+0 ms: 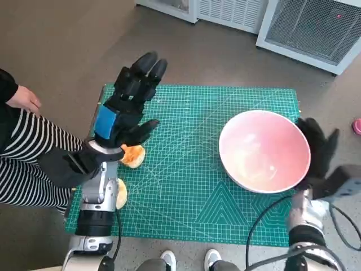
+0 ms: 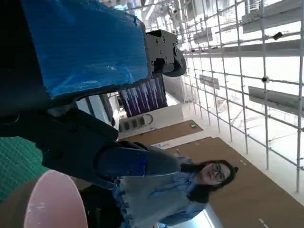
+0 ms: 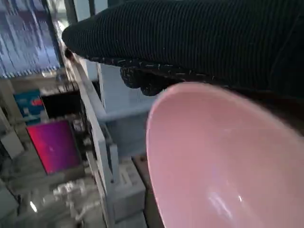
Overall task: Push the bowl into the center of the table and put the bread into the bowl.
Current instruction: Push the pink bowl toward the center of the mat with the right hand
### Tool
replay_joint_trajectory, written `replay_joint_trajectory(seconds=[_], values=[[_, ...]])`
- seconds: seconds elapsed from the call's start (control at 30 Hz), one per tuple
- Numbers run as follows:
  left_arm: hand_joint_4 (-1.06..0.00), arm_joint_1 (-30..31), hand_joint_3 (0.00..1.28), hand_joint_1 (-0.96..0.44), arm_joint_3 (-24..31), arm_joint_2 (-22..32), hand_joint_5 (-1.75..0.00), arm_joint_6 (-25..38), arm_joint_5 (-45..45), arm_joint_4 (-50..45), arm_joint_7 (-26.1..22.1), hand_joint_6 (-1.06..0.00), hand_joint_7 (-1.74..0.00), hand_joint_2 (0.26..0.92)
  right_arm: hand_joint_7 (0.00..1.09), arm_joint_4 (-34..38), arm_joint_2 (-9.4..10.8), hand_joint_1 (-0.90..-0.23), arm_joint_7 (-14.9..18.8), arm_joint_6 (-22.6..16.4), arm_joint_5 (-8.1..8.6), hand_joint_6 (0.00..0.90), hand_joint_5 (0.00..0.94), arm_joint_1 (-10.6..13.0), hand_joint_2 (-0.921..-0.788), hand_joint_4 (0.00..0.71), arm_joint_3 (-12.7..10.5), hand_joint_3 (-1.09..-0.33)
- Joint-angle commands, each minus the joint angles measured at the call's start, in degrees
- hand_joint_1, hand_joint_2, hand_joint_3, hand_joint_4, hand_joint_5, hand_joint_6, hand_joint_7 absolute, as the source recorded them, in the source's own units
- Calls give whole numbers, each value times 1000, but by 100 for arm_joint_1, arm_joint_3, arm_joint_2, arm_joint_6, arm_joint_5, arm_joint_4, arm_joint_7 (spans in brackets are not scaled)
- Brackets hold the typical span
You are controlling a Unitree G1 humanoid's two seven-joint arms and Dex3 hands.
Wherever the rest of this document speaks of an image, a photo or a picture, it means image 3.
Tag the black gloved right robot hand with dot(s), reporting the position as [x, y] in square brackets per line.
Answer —
[190, 35]

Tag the pink bowl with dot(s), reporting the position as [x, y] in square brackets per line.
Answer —
[225, 154]

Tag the grey plastic crate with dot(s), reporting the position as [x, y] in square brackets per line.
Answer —
[123, 118]

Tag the laptop with purple screen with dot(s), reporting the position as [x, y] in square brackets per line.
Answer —
[54, 145]

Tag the blue printed box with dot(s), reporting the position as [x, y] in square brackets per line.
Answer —
[28, 107]

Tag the white shelf frame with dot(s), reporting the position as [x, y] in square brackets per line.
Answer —
[99, 147]

